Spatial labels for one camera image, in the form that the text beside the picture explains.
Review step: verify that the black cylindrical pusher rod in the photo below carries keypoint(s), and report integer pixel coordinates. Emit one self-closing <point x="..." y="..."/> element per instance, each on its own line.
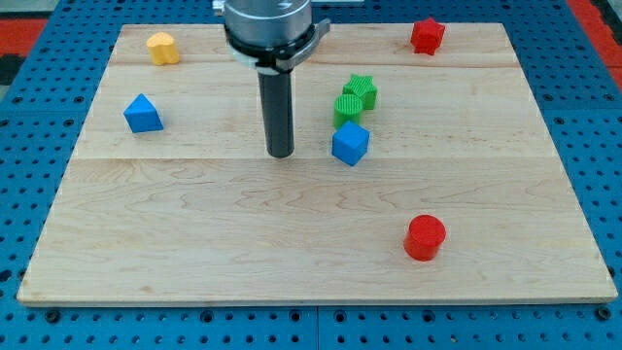
<point x="277" y="111"/>

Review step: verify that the green star block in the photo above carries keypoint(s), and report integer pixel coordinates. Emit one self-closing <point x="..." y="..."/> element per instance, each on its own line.
<point x="363" y="87"/>

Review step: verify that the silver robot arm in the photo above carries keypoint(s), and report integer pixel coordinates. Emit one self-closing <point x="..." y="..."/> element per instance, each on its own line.
<point x="270" y="36"/>

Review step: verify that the wooden board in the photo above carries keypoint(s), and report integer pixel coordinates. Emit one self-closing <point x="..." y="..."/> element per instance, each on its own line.
<point x="199" y="214"/>

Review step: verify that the red star block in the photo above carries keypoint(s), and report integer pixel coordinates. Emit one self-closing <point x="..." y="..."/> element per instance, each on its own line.
<point x="427" y="36"/>

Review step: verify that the blue cube block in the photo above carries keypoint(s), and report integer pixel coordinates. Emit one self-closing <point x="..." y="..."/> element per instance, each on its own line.
<point x="350" y="143"/>

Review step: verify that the green cylinder block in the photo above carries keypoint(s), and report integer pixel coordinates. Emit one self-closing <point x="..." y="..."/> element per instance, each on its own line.
<point x="347" y="108"/>

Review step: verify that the red cylinder block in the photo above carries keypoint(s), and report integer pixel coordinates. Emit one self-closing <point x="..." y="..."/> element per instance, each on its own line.
<point x="424" y="237"/>

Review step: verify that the blue triangle block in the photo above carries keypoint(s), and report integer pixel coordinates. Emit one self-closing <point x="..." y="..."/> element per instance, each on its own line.
<point x="142" y="116"/>

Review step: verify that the yellow heart block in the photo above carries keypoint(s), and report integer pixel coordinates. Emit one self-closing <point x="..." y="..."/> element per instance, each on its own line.
<point x="162" y="49"/>

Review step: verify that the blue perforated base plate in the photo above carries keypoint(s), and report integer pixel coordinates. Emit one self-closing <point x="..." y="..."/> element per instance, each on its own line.
<point x="53" y="57"/>

